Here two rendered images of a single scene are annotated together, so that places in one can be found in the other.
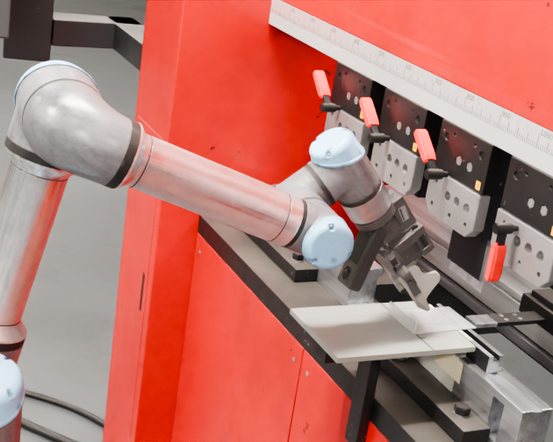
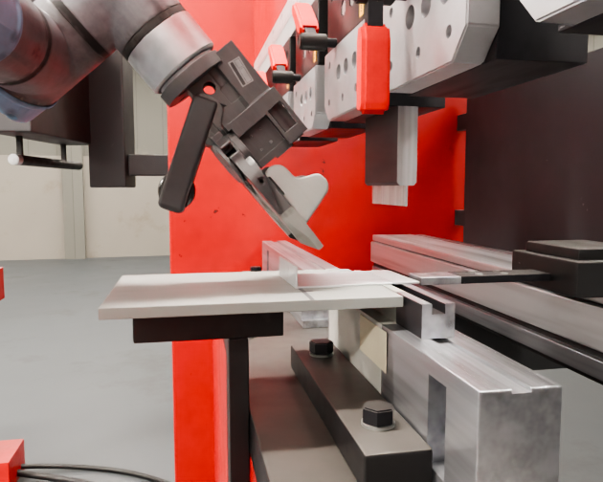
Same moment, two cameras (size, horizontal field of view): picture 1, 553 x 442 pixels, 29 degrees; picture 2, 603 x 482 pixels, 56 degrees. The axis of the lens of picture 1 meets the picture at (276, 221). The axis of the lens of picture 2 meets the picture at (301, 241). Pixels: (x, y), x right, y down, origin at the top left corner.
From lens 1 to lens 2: 139 cm
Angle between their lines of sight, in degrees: 21
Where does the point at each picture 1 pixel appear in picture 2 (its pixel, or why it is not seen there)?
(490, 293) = (484, 287)
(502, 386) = (447, 354)
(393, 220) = (227, 87)
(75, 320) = not seen: hidden behind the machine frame
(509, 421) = (459, 423)
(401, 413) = (279, 433)
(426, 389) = (332, 390)
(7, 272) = not seen: outside the picture
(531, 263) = (435, 26)
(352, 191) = (117, 12)
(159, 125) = not seen: hidden behind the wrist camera
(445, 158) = (334, 26)
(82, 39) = (153, 168)
